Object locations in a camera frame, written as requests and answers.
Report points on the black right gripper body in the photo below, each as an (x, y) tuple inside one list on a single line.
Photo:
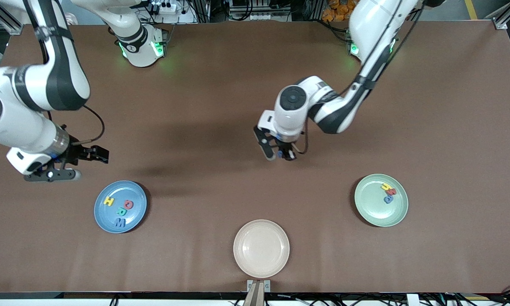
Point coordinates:
[(75, 153)]

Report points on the yellow letter H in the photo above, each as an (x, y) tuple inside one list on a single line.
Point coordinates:
[(109, 201)]

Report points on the red letter Q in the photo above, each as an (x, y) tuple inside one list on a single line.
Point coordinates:
[(126, 206)]

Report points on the teal letter R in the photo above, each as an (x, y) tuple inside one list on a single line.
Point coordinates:
[(119, 211)]

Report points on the blue uppercase letter M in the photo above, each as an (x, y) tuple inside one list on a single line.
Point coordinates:
[(116, 222)]

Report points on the yellow lowercase letter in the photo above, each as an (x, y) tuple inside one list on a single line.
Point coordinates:
[(386, 187)]

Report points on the blue lowercase letter a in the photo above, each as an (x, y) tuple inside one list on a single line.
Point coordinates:
[(386, 199)]

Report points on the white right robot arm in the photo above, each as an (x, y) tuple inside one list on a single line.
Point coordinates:
[(59, 63)]

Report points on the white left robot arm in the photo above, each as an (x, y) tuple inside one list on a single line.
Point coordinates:
[(378, 25)]

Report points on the blue plate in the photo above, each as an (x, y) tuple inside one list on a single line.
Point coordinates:
[(106, 219)]

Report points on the green plate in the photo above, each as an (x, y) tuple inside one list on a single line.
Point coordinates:
[(369, 208)]

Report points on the beige plate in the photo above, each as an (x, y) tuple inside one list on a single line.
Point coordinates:
[(261, 248)]

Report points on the table cover cloth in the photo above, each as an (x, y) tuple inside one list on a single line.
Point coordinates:
[(195, 85)]

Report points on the bag of orange items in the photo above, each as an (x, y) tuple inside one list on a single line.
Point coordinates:
[(335, 10)]

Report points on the white power strip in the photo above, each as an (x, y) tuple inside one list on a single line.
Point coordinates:
[(168, 7)]

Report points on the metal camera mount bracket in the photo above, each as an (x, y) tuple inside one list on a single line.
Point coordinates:
[(258, 293)]

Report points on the black table edge rail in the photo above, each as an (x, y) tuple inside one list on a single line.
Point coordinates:
[(25, 295)]

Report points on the aluminium frame profile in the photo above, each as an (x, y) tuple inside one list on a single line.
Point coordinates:
[(0, 12), (499, 23)]

